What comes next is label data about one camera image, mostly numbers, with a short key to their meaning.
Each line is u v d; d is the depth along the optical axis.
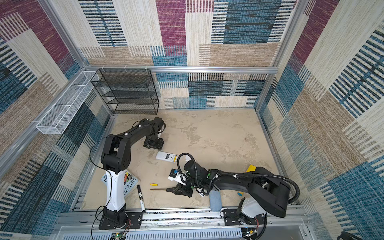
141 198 0.79
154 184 0.86
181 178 0.70
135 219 0.74
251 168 0.89
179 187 0.70
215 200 0.76
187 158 0.66
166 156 0.94
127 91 1.12
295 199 0.44
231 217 0.73
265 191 0.43
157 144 0.89
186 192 0.69
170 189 0.77
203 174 0.66
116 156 0.57
